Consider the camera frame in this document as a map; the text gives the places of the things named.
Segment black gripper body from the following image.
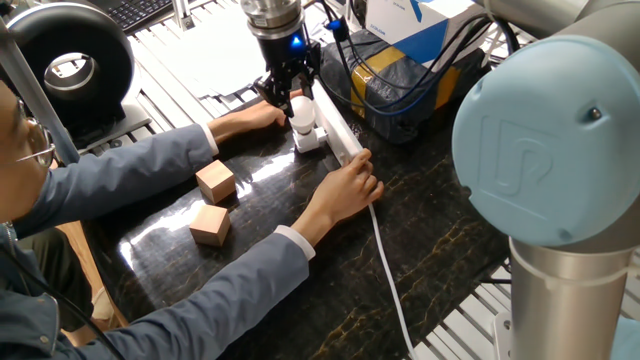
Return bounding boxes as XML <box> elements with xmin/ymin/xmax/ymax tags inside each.
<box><xmin>256</xmin><ymin>30</ymin><xmax>323</xmax><ymax>87</ymax></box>

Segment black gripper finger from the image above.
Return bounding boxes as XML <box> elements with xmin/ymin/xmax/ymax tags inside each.
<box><xmin>253</xmin><ymin>72</ymin><xmax>295</xmax><ymax>119</ymax></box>
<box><xmin>299</xmin><ymin>42</ymin><xmax>323</xmax><ymax>101</ymax></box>

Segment white LED bulb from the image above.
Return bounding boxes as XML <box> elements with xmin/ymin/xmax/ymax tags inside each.
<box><xmin>289</xmin><ymin>95</ymin><xmax>318</xmax><ymax>135</ymax></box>

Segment white plug-in bulb holder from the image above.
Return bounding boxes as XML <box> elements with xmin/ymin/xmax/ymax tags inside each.
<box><xmin>292</xmin><ymin>127</ymin><xmax>329</xmax><ymax>154</ymax></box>

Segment white power strip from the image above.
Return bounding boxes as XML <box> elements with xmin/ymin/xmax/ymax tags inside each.
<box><xmin>310</xmin><ymin>79</ymin><xmax>366</xmax><ymax>166</ymax></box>

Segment person's left hand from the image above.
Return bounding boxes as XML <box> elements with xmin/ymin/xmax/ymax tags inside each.
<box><xmin>234</xmin><ymin>88</ymin><xmax>305</xmax><ymax>133</ymax></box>

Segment person's right hand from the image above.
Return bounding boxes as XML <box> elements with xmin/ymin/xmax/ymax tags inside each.
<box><xmin>305</xmin><ymin>148</ymin><xmax>386</xmax><ymax>226</ymax></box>

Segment black wrapped package yellow tape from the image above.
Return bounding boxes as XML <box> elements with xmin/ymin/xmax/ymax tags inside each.
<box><xmin>319</xmin><ymin>29</ymin><xmax>490</xmax><ymax>146</ymax></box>

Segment white and blue cardboard box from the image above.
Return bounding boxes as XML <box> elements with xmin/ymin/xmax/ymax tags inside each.
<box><xmin>364</xmin><ymin>0</ymin><xmax>495</xmax><ymax>69</ymax></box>

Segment wooden cube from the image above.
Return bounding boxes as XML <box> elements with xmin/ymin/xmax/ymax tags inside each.
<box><xmin>195</xmin><ymin>159</ymin><xmax>237</xmax><ymax>205</ymax></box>
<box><xmin>188</xmin><ymin>204</ymin><xmax>233</xmax><ymax>249</ymax></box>

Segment black keyboard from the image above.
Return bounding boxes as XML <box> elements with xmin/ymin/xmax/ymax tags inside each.
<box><xmin>106</xmin><ymin>0</ymin><xmax>175</xmax><ymax>35</ymax></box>

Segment left arm in blue-grey sleeve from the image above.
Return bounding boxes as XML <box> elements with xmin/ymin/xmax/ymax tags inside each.
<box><xmin>12</xmin><ymin>112</ymin><xmax>242</xmax><ymax>240</ymax></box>

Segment arm in blue-grey sleeve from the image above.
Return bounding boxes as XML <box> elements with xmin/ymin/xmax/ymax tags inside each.
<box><xmin>12</xmin><ymin>112</ymin><xmax>242</xmax><ymax>240</ymax></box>
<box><xmin>97</xmin><ymin>202</ymin><xmax>331</xmax><ymax>360</ymax></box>

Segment right arm in blue-grey sleeve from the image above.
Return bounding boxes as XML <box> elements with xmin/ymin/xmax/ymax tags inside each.
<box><xmin>97</xmin><ymin>202</ymin><xmax>331</xmax><ymax>360</ymax></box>

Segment thin metal-framed eyeglasses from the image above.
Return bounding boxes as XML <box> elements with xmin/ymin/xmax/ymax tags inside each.
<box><xmin>0</xmin><ymin>99</ymin><xmax>58</xmax><ymax>169</ymax></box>

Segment person's dark-haired head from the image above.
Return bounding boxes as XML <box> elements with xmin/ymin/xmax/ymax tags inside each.
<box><xmin>0</xmin><ymin>82</ymin><xmax>57</xmax><ymax>225</ymax></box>

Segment person's dark trouser leg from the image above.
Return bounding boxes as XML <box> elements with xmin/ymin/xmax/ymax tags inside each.
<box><xmin>19</xmin><ymin>227</ymin><xmax>96</xmax><ymax>334</ymax></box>

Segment silver robot mounting plate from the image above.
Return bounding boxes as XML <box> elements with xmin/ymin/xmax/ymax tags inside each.
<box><xmin>493</xmin><ymin>311</ymin><xmax>515</xmax><ymax>360</ymax></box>

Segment person's blue-grey jacket torso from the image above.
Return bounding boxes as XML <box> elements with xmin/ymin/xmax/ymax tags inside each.
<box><xmin>0</xmin><ymin>222</ymin><xmax>109</xmax><ymax>360</ymax></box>

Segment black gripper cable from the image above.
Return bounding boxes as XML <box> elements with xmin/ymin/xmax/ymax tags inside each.
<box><xmin>317</xmin><ymin>0</ymin><xmax>520</xmax><ymax>118</ymax></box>

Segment aluminium frame post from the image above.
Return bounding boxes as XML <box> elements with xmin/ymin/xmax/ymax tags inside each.
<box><xmin>171</xmin><ymin>0</ymin><xmax>197</xmax><ymax>32</ymax></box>
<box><xmin>0</xmin><ymin>19</ymin><xmax>82</xmax><ymax>166</ymax></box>

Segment black ring-shaped device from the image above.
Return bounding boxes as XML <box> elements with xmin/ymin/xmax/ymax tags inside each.
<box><xmin>0</xmin><ymin>2</ymin><xmax>154</xmax><ymax>154</ymax></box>

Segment white power strip cable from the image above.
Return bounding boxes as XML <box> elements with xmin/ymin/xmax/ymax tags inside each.
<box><xmin>367</xmin><ymin>202</ymin><xmax>420</xmax><ymax>360</ymax></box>

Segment black floor cable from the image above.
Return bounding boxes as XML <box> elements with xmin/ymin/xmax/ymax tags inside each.
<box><xmin>0</xmin><ymin>247</ymin><xmax>127</xmax><ymax>360</ymax></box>

